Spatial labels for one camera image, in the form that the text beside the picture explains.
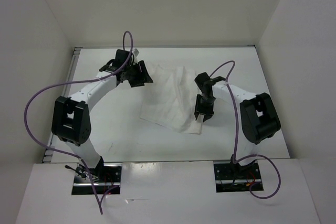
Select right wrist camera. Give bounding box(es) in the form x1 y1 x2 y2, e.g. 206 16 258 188
211 76 226 83

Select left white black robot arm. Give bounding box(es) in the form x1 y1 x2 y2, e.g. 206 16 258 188
51 60 153 182

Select purple cable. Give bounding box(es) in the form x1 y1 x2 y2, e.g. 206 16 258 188
24 30 134 215
209 60 281 198

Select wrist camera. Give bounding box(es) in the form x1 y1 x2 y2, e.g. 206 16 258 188
99 59 118 73
211 76 226 83

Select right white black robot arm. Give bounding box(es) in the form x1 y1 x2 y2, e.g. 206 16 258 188
194 72 281 178

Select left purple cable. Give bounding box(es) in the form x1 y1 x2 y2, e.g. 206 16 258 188
24 30 134 215

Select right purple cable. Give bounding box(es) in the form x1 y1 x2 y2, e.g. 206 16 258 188
209 60 281 198

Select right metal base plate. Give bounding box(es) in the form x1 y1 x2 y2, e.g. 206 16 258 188
213 162 264 193

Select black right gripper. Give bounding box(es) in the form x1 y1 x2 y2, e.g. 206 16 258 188
194 94 216 121

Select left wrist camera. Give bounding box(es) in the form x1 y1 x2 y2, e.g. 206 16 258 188
99 59 118 73

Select metal base plate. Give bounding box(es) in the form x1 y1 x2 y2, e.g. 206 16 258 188
213 162 264 193
66 163 122 195

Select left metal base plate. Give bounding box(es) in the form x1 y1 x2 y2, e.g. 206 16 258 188
66 163 122 195

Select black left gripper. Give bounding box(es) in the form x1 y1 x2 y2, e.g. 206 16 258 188
123 60 153 88

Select white fabric skirt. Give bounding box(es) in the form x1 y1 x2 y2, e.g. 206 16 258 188
140 62 202 135

